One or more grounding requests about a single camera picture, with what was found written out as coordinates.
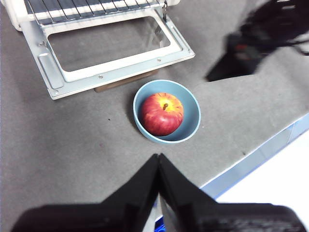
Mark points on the red yellow apple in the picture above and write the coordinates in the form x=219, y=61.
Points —
x=160, y=116

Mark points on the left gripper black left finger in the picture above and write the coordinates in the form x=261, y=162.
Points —
x=108, y=215

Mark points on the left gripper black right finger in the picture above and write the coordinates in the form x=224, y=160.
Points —
x=205, y=215

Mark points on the cream toaster oven body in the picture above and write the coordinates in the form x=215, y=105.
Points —
x=13, y=14

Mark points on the blue ribbed bowl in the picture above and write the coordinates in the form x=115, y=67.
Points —
x=190, y=116

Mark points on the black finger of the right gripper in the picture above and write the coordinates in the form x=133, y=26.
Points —
x=236, y=60

